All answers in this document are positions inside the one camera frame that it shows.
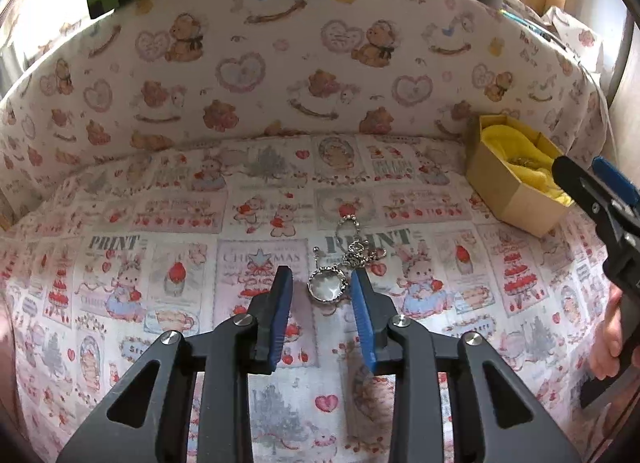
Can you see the bear print cloth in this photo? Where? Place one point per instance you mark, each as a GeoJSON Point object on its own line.
{"type": "Point", "coordinates": [300, 68]}

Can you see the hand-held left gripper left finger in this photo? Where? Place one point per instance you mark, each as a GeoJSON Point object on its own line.
{"type": "Point", "coordinates": [280, 313]}

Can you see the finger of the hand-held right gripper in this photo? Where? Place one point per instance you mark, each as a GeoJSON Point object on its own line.
{"type": "Point", "coordinates": [575, 180]}
{"type": "Point", "coordinates": [614, 180]}

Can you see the person's right hand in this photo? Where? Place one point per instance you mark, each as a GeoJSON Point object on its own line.
{"type": "Point", "coordinates": [607, 333]}

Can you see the green pens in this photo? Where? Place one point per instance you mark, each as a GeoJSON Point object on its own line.
{"type": "Point", "coordinates": [525, 23]}

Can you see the yellow cloth lining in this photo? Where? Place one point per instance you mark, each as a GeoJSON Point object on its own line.
{"type": "Point", "coordinates": [505, 143]}

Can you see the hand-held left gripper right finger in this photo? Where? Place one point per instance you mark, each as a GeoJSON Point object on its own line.
{"type": "Point", "coordinates": [362, 323]}

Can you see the octagonal cardboard box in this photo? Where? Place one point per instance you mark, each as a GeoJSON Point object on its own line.
{"type": "Point", "coordinates": [515, 198]}

